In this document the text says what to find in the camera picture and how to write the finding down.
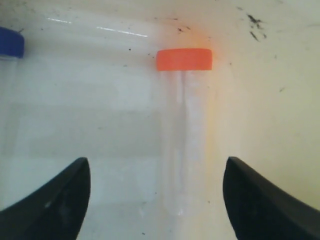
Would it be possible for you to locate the white plastic bin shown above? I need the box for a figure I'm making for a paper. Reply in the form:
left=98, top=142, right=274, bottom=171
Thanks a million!
left=0, top=0, right=320, bottom=240

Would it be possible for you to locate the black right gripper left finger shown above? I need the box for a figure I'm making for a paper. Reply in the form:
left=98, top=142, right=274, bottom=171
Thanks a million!
left=0, top=157, right=91, bottom=240

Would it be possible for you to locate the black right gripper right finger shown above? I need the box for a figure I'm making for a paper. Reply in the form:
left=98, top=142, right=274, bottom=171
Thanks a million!
left=222, top=156, right=320, bottom=240

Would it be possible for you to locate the blue-capped tube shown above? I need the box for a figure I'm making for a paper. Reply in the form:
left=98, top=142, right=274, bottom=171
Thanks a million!
left=0, top=26, right=25, bottom=104

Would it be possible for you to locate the orange-capped tube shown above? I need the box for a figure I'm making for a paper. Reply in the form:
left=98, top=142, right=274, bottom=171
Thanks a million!
left=155, top=48, right=213, bottom=216

